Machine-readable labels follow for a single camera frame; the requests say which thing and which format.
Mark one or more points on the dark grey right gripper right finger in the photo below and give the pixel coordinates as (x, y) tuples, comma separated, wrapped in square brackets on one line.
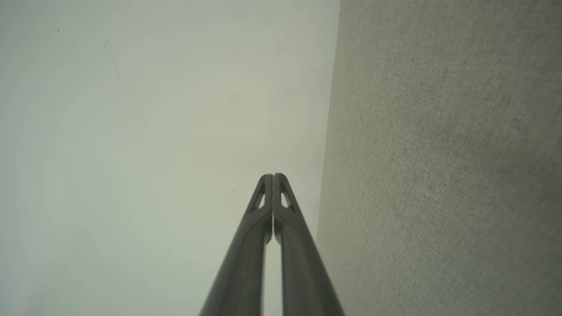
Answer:
[(303, 272)]

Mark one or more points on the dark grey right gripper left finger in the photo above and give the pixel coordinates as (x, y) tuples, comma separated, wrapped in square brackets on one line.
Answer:
[(246, 263)]

